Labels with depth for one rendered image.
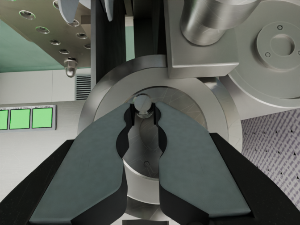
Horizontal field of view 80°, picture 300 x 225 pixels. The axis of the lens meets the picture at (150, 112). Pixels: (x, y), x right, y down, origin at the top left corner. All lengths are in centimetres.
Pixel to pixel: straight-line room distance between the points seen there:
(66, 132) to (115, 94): 39
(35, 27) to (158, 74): 33
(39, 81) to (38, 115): 292
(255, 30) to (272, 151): 19
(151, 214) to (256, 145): 25
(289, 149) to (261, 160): 7
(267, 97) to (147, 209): 14
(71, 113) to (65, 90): 270
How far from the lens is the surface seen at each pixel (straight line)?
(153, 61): 18
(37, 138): 58
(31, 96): 349
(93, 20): 21
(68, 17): 20
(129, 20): 61
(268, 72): 21
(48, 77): 343
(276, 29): 22
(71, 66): 55
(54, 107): 56
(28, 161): 59
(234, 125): 18
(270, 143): 34
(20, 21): 44
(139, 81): 16
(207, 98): 16
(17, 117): 60
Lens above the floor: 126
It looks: 8 degrees down
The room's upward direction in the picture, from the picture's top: 177 degrees clockwise
